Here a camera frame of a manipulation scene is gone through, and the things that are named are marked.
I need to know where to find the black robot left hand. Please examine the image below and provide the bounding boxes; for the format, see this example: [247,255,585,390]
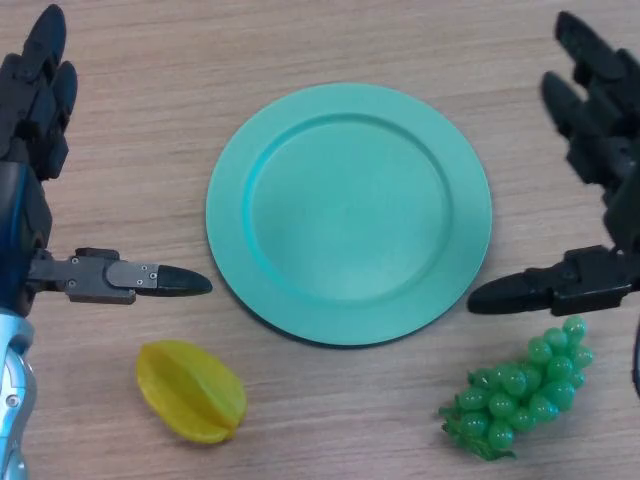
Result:
[0,3,214,317]

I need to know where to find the yellow starfruit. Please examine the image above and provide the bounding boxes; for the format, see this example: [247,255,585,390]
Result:
[135,339,248,444]

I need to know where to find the round green plate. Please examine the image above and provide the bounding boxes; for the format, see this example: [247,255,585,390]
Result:
[205,82,494,349]

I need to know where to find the green grape bunch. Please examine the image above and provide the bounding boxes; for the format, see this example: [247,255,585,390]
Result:
[438,315,595,462]

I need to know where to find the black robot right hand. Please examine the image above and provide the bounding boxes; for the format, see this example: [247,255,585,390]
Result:
[467,10,640,317]

